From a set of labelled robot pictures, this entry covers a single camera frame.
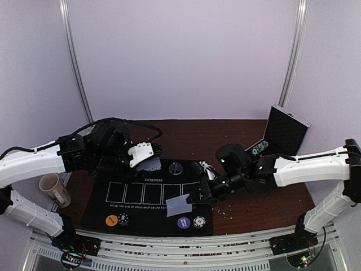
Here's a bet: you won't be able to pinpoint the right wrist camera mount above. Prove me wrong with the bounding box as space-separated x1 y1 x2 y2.
192 161 219 181

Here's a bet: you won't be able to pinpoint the aluminium corner post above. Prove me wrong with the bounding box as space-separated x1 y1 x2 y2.
278 0 308 108
59 0 94 123

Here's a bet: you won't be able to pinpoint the aluminium corner post left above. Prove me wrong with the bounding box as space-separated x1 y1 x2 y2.
59 0 94 123

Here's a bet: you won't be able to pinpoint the deck of playing cards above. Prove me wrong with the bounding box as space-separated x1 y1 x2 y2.
136 158 161 172

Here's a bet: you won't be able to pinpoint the aluminium front frame rails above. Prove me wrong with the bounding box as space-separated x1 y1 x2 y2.
20 223 349 270

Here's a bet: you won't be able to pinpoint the chip stack in case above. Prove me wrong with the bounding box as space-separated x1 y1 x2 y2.
251 141 268 156

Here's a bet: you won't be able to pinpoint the poker chip stack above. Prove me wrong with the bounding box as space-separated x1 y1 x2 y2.
193 216 206 229

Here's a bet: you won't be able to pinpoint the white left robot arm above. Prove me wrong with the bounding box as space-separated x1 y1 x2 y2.
1 119 155 251

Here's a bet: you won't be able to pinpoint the black green chip stack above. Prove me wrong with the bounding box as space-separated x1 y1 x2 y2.
118 213 130 227

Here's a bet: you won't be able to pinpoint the single playing card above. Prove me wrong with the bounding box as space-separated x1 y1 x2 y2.
165 193 193 217

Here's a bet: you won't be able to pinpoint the clear acrylic dealer button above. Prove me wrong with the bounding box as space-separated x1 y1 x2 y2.
169 162 183 176

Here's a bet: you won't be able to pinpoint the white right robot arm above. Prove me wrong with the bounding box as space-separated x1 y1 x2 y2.
187 139 360 250

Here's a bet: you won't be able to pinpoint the beige ceramic mug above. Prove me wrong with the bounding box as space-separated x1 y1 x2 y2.
38 173 71 208

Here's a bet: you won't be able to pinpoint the black poker mat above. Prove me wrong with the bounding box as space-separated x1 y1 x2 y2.
80 159 213 237

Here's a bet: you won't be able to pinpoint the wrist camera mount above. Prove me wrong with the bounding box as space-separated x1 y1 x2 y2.
192 161 219 181
127 142 162 168

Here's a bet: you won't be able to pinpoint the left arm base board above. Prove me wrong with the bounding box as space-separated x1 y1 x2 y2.
47 228 101 270

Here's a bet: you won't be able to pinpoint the aluminium corner post right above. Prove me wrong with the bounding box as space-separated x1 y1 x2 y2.
278 0 308 108

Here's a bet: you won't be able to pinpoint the purple small blind button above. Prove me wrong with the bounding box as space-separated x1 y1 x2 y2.
177 217 191 229

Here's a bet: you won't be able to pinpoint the right arm base board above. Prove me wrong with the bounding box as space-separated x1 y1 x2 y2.
270 223 318 269

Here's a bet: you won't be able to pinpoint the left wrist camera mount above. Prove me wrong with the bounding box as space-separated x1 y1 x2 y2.
127 142 162 168

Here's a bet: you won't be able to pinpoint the aluminium poker chip case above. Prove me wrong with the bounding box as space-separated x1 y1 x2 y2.
245 104 310 159

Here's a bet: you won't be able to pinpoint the orange big blind button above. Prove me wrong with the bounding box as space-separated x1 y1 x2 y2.
105 215 118 227

